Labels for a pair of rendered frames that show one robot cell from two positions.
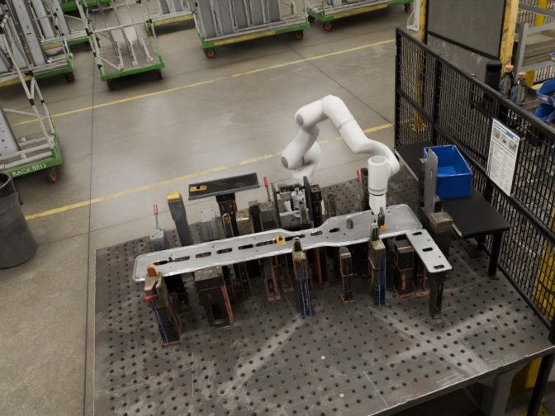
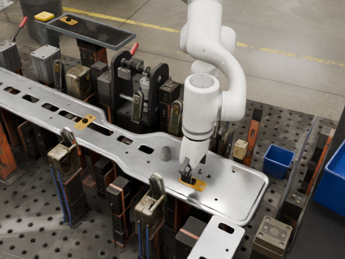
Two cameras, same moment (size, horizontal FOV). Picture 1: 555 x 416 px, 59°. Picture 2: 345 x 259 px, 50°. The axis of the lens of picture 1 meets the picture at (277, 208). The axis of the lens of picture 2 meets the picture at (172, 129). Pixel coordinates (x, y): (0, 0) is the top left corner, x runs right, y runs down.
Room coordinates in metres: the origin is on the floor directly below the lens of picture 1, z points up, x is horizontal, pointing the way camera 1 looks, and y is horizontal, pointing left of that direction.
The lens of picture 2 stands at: (1.17, -0.81, 1.87)
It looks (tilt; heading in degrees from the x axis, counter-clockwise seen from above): 41 degrees down; 33
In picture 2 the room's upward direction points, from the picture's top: 2 degrees clockwise
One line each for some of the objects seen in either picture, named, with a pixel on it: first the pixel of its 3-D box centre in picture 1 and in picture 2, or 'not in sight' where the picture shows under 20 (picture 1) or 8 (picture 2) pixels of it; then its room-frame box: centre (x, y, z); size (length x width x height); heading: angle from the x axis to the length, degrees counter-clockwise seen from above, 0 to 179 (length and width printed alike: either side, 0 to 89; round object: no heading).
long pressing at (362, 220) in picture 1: (277, 242); (79, 122); (1.85, 0.03, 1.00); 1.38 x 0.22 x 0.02; 94
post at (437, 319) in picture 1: (436, 292); not in sight; (1.52, -0.64, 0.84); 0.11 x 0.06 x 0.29; 4
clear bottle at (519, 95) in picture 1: (518, 96); not in sight; (1.93, -1.10, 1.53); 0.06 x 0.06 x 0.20
